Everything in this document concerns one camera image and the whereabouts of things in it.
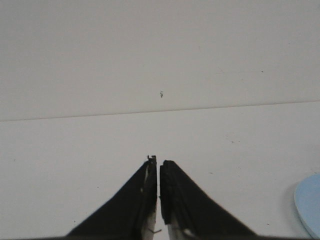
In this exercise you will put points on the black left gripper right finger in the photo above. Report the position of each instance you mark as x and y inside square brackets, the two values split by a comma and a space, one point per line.
[188, 211]

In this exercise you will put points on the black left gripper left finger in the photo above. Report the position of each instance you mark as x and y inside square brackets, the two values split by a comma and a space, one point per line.
[131, 212]

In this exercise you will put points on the light blue round plate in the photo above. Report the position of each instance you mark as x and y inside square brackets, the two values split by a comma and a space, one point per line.
[307, 203]

